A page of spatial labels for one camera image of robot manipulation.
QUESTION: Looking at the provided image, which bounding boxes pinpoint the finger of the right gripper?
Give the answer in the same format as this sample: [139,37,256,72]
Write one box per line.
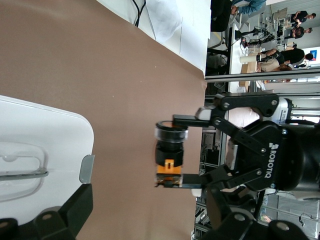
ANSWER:
[180,166,263,198]
[172,92,280,156]

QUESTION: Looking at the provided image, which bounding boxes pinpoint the person in black shirt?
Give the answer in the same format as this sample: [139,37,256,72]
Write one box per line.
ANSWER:
[287,26,313,41]
[289,10,317,27]

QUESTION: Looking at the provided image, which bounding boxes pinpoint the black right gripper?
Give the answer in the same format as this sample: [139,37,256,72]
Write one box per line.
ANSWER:
[224,120,320,202]

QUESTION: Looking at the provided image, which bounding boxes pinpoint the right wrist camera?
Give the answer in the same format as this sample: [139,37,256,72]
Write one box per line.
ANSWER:
[276,97,294,125]

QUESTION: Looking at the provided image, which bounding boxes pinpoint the white lidded plastic box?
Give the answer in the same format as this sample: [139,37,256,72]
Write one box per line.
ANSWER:
[0,94,96,210]

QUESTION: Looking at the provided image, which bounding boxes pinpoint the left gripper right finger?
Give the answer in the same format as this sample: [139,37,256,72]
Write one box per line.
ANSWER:
[199,187,312,240]

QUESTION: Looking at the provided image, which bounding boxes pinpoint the seated person in black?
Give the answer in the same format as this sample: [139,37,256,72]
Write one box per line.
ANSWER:
[258,47,307,72]

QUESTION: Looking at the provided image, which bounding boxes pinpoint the aluminium frame beam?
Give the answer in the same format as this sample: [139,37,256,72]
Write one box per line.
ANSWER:
[204,68,320,84]

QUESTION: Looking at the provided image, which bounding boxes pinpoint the orange black push-button switch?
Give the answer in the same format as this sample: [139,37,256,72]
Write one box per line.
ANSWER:
[153,119,189,189]

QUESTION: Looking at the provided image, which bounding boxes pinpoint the white sheet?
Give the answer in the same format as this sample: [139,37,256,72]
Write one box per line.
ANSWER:
[96,0,212,76]

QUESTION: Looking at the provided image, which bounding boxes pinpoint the person in blue shirt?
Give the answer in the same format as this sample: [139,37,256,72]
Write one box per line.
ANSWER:
[212,0,268,32]

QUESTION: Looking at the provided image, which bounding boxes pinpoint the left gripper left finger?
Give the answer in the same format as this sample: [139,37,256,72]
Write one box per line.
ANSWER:
[0,183,94,240]

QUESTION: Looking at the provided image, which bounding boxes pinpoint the black cable on sheet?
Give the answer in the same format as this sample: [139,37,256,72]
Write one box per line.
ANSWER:
[132,0,157,41]

